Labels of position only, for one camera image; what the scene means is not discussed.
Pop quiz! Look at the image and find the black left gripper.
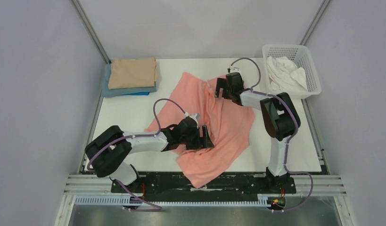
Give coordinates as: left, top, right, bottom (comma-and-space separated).
180, 124, 213, 150

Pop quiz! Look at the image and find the pink t shirt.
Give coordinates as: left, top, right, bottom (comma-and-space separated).
157, 73, 255, 188

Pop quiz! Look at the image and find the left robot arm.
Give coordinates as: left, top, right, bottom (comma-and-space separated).
84, 114, 214, 192

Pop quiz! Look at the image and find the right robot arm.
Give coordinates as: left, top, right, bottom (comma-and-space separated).
215, 73, 301, 192

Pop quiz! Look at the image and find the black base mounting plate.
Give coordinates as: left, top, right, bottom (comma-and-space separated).
127, 171, 296, 202

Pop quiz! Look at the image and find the white t shirt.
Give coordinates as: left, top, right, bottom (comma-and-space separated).
266, 56, 308, 92

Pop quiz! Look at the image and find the white plastic laundry basket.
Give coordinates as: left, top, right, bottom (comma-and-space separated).
261, 44, 321, 99

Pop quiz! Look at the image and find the beige folded t shirt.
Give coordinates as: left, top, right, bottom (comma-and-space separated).
108, 57, 159, 89

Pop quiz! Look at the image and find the blue folded t shirt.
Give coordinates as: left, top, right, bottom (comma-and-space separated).
101, 64, 157, 97

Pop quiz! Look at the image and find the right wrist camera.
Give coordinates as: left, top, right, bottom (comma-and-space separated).
227, 65, 240, 73

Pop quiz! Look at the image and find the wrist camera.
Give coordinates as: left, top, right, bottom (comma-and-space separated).
227, 65, 240, 73
185, 112, 200, 125

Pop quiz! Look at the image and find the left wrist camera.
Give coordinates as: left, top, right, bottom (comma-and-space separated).
185, 112, 200, 125

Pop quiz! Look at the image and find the aluminium frame rail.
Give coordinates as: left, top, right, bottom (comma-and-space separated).
64, 175, 347, 197

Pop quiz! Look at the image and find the white slotted cable duct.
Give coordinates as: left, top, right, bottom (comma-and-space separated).
74, 195, 271, 208

